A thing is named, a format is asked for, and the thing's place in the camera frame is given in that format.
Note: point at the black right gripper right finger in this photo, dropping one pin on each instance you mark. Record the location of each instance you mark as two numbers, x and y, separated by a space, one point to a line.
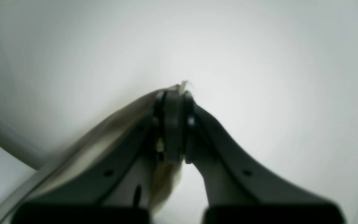
239 189

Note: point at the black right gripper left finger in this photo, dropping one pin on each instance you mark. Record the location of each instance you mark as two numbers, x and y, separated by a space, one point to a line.
116 189

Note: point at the beige T-shirt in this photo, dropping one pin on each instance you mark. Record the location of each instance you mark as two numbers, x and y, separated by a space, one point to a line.
54 171

